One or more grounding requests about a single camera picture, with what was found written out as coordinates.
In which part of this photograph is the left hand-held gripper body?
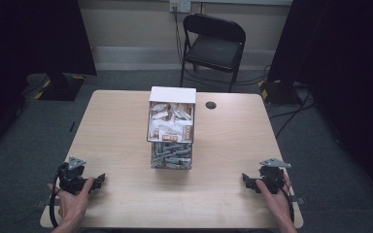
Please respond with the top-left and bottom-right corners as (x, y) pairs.
(57, 156), (93, 195)

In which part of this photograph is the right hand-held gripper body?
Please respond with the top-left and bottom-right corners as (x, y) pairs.
(254, 157), (292, 195)

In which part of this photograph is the person's left hand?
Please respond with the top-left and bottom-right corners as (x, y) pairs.
(47, 177), (95, 228)

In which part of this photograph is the person's right hand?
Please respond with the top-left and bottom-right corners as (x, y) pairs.
(254, 174), (293, 226)

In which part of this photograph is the pile of grey packets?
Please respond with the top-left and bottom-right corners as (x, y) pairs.
(151, 142), (193, 170)

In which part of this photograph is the black stand base yellow tape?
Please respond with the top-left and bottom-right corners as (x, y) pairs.
(33, 73), (86, 102)
(257, 79), (302, 106)

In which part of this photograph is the clear two-tier box white lid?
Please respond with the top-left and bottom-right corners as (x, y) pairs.
(146, 85), (197, 171)

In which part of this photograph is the pile of white brown packets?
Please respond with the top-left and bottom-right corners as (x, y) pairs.
(148, 102), (195, 144)

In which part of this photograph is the black folding chair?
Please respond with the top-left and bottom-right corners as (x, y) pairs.
(179, 13), (247, 93)

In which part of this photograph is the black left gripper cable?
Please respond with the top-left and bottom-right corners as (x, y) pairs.
(49, 166), (66, 228)

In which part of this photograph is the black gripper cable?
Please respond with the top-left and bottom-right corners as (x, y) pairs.
(280, 176), (296, 224)
(49, 166), (66, 228)

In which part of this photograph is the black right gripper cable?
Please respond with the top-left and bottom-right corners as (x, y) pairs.
(280, 176), (296, 224)

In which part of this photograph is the black wall socket cable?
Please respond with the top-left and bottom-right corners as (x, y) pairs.
(173, 6), (185, 67)

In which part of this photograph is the white wall socket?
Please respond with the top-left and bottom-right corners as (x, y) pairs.
(169, 0), (192, 14)

